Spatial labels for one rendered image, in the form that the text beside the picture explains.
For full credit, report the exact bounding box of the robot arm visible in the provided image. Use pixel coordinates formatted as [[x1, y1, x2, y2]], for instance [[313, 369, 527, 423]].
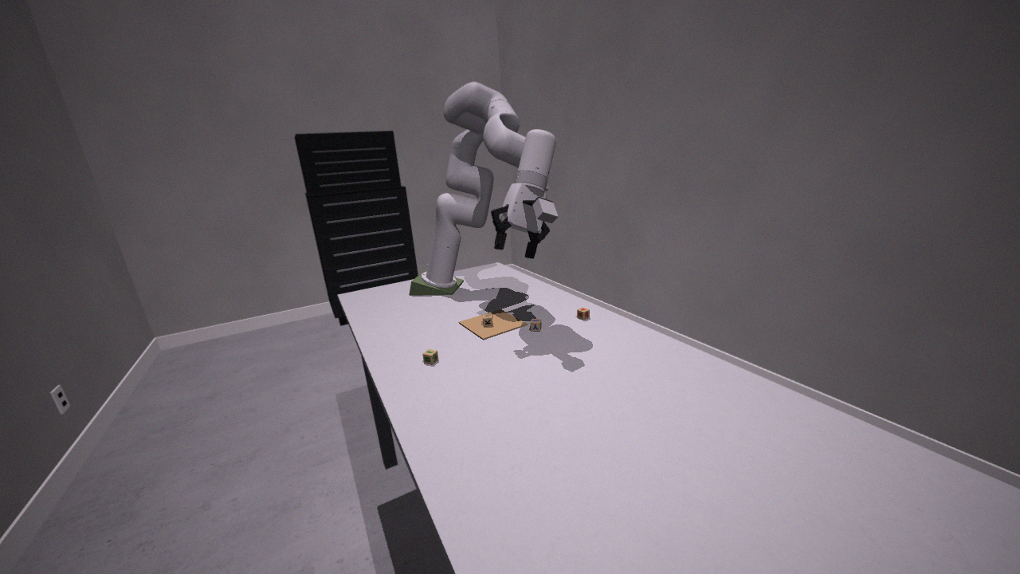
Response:
[[422, 82, 556, 288]]

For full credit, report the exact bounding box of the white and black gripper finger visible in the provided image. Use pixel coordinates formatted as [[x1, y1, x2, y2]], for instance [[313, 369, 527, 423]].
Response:
[[491, 205, 511, 250], [525, 221, 550, 258]]

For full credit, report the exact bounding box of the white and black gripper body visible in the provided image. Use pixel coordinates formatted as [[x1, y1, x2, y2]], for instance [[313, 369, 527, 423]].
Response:
[[500, 182, 546, 233]]

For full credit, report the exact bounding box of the tan flat square mat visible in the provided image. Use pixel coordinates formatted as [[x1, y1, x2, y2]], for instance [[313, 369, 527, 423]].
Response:
[[459, 309, 528, 340]]

